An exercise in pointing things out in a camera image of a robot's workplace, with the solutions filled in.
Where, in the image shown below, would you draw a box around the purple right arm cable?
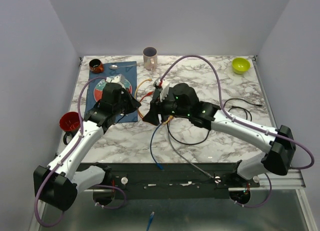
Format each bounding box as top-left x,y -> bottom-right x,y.
159,55 -> 315,209

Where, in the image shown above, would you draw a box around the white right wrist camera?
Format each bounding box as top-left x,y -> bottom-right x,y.
153,77 -> 170,102

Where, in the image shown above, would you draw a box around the blue ethernet cable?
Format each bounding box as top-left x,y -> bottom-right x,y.
149,123 -> 165,171

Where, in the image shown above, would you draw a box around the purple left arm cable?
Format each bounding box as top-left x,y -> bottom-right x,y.
33,77 -> 128,228

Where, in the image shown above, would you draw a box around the grey ethernet cable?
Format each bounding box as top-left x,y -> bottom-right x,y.
166,123 -> 216,179

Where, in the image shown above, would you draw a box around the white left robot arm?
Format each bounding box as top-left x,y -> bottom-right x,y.
33,81 -> 140,212

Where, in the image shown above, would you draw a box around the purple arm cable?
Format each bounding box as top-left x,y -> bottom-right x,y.
159,55 -> 315,209
33,77 -> 128,228

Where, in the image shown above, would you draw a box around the blue cable on floor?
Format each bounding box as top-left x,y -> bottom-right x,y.
145,211 -> 155,231

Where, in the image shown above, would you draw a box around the pink ceramic mug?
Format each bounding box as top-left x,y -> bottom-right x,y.
142,46 -> 158,71

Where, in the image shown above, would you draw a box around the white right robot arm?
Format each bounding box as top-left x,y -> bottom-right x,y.
143,83 -> 296,187

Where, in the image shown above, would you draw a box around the small brown orange cup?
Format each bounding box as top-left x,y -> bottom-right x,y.
89,58 -> 104,74

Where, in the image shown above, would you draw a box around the blue placemat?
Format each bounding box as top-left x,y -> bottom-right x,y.
84,61 -> 137,114

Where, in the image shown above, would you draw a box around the lime green bowl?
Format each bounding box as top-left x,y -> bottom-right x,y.
231,57 -> 251,75

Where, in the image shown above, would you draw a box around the red and teal plate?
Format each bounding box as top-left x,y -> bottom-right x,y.
93,79 -> 133,102

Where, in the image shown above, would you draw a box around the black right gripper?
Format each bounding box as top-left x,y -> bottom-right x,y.
141,90 -> 190,127

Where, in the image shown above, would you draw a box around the black mounting base bar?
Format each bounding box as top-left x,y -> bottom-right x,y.
82,163 -> 261,201

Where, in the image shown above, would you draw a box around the red ethernet cable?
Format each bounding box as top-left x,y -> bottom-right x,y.
137,90 -> 155,119

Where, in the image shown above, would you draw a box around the red black patterned mug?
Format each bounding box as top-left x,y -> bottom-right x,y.
59,111 -> 81,145

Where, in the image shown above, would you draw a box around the yellow ethernet cable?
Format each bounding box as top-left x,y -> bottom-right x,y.
134,78 -> 175,126

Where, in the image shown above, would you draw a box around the metal spoon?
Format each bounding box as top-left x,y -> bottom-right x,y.
108,64 -> 136,70

